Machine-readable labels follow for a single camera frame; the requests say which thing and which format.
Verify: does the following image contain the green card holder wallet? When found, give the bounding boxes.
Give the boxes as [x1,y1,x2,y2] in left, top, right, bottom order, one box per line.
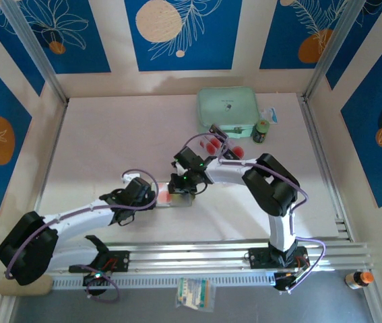
[154,181,195,209]

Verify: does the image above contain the mint green zip pouch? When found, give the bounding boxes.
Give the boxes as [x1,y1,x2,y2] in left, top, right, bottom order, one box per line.
[196,86,261,140]

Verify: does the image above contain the dark jar green lid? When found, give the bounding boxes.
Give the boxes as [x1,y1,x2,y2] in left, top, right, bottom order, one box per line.
[251,118,272,145]

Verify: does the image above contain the clear bag of packets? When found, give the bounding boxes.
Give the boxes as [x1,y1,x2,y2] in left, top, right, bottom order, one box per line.
[176,277,217,310]

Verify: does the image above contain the small blue white packet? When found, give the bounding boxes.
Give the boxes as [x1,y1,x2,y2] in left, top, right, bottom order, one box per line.
[259,106,280,125]

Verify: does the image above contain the beige foam block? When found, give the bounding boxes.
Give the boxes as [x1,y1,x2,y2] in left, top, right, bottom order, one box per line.
[0,274,55,297]

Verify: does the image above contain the brown bottle orange cap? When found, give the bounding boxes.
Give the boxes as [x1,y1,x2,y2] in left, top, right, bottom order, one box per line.
[344,271,375,290]

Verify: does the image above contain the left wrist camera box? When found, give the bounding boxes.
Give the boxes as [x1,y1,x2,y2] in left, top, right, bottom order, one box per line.
[121,170,154,202]

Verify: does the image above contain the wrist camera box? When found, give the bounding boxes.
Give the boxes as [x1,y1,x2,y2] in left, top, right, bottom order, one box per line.
[121,170,154,202]
[172,147,203,169]

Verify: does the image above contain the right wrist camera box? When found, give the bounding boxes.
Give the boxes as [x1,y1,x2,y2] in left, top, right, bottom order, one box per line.
[172,147,203,169]

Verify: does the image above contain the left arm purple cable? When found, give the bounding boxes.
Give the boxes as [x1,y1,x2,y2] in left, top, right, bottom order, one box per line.
[4,168,160,302]

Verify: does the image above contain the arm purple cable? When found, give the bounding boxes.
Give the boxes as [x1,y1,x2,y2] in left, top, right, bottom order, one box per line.
[182,133,328,293]
[4,168,160,302]

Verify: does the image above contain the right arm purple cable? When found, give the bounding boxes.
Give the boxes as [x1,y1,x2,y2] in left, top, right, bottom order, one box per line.
[182,133,328,293]

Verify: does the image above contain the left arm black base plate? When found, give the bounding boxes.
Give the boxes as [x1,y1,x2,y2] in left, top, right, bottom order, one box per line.
[68,250,131,274]

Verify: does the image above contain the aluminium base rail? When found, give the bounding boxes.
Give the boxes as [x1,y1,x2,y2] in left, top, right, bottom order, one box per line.
[4,240,375,274]

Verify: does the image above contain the slotted grey cable duct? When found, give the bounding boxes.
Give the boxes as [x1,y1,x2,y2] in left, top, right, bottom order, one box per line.
[51,271,276,289]

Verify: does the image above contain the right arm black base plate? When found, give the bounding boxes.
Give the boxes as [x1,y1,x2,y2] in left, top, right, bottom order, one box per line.
[248,246,310,270]

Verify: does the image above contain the aluminium side rail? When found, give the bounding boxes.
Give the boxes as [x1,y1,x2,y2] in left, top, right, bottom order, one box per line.
[298,95,355,242]
[34,99,69,216]

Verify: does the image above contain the aluminium frame post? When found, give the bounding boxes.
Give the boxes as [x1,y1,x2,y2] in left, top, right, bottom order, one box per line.
[0,0,69,104]
[302,0,371,99]

